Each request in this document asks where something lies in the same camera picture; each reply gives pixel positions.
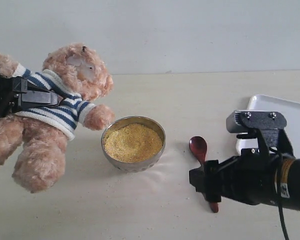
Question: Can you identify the brown teddy bear striped shirt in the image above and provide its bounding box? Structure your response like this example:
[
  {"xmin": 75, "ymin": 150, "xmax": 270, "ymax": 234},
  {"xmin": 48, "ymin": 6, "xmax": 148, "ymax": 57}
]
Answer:
[{"xmin": 0, "ymin": 43, "xmax": 115, "ymax": 193}]

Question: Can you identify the dark red wooden spoon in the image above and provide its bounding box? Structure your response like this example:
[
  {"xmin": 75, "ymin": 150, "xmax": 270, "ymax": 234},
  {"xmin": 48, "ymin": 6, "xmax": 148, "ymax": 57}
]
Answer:
[{"xmin": 188, "ymin": 136, "xmax": 220, "ymax": 214}]

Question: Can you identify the white rectangular plastic tray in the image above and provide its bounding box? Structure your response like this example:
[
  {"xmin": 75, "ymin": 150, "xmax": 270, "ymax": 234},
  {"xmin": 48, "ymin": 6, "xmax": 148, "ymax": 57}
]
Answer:
[{"xmin": 246, "ymin": 94, "xmax": 300, "ymax": 159}]

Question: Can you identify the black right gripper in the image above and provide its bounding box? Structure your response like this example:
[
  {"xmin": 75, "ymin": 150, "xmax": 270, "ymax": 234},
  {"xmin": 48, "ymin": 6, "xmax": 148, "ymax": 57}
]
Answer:
[{"xmin": 188, "ymin": 150, "xmax": 282, "ymax": 206}]

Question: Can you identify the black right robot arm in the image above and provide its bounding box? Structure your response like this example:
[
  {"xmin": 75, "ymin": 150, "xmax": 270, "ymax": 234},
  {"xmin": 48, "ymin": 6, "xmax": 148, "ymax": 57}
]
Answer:
[{"xmin": 189, "ymin": 148, "xmax": 300, "ymax": 211}]

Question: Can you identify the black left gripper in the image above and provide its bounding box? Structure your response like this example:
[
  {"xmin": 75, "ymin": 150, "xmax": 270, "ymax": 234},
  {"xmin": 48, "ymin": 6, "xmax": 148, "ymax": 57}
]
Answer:
[{"xmin": 0, "ymin": 74, "xmax": 64, "ymax": 118}]

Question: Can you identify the steel bowl of yellow grain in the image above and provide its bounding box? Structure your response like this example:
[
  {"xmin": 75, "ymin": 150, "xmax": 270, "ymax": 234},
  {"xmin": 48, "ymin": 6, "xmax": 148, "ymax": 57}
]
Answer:
[{"xmin": 101, "ymin": 116, "xmax": 166, "ymax": 173}]

